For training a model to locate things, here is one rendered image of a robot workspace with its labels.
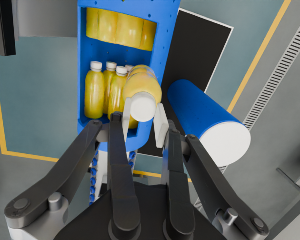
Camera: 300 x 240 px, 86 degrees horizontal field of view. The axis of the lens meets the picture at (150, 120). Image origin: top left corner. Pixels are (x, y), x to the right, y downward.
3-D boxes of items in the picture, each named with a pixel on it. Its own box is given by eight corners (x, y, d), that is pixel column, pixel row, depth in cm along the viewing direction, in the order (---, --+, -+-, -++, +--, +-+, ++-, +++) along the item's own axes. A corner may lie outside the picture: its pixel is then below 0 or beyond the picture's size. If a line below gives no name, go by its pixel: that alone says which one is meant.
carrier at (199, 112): (174, 111, 169) (199, 97, 164) (206, 173, 91) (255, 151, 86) (162, 88, 157) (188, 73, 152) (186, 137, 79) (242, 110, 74)
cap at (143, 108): (143, 87, 24) (143, 90, 22) (160, 105, 25) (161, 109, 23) (125, 104, 25) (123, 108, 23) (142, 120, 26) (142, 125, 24)
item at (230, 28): (135, 145, 204) (135, 153, 190) (174, 9, 141) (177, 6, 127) (173, 153, 213) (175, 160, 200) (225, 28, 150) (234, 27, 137)
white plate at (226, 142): (207, 174, 90) (206, 172, 91) (255, 152, 85) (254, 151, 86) (188, 139, 78) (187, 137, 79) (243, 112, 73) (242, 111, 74)
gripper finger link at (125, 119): (125, 143, 18) (118, 142, 17) (128, 116, 24) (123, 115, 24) (129, 119, 16) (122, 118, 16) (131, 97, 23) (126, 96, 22)
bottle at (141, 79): (142, 58, 39) (144, 72, 22) (160, 79, 42) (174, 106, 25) (122, 77, 41) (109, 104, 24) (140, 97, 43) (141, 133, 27)
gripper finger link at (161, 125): (162, 124, 17) (169, 125, 17) (157, 102, 23) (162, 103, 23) (156, 147, 18) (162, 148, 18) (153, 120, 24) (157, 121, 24)
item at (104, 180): (102, 177, 100) (97, 200, 86) (103, 173, 98) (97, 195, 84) (118, 179, 101) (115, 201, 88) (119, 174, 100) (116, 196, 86)
